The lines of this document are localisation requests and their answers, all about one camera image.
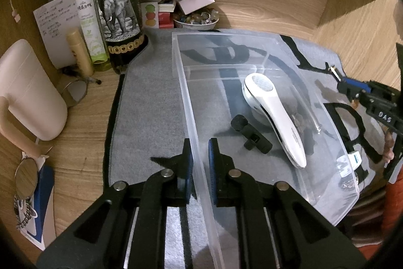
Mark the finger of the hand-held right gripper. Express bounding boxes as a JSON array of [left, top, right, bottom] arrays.
[[337, 76, 373, 93], [346, 91, 370, 106]]

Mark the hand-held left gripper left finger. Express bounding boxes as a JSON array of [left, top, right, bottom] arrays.
[[36, 138, 194, 269]]

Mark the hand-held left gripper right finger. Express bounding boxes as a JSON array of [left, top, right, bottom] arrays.
[[208, 137, 367, 269]]

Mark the black wireless microphone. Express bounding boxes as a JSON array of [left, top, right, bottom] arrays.
[[231, 114, 273, 154]]

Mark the small white and blue device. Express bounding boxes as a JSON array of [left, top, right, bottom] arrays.
[[335, 152, 362, 178]]

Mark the clear plastic storage box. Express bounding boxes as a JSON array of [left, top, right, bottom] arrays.
[[172, 29, 360, 269]]

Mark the white lint remover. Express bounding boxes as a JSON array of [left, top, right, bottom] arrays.
[[242, 73, 307, 169]]

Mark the person's right hand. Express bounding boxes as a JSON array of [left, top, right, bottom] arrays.
[[382, 130, 396, 164]]

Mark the grey mat with black letters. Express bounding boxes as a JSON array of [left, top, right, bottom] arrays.
[[104, 26, 385, 269]]

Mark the orange-red cloth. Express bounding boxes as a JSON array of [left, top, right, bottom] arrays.
[[359, 168, 403, 263]]

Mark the blue and white booklet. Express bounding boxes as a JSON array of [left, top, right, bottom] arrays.
[[19, 162, 58, 252]]

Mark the bowl of beads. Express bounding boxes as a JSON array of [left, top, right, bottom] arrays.
[[173, 8, 220, 32]]

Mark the small red box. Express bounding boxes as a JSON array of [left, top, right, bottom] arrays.
[[157, 11, 174, 29]]

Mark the card with coloured circles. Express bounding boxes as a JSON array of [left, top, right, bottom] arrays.
[[141, 2, 159, 28]]

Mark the beige cylindrical tube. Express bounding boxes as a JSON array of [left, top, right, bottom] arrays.
[[66, 29, 94, 77]]

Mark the small round mirror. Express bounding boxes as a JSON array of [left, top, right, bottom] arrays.
[[15, 159, 39, 196]]

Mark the dark elephant-label wine bottle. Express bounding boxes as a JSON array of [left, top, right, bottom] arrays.
[[91, 0, 148, 74]]

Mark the blank white card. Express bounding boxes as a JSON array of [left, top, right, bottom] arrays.
[[179, 0, 215, 15]]

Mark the metal band wristwatch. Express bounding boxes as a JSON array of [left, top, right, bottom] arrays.
[[14, 193, 36, 230]]

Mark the beige mug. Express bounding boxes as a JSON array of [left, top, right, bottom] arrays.
[[0, 39, 69, 159]]

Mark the green spray bottle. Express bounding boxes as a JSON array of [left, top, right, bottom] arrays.
[[74, 0, 109, 65]]

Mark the white handwritten paper note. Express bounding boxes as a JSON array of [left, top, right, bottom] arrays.
[[33, 0, 95, 69]]

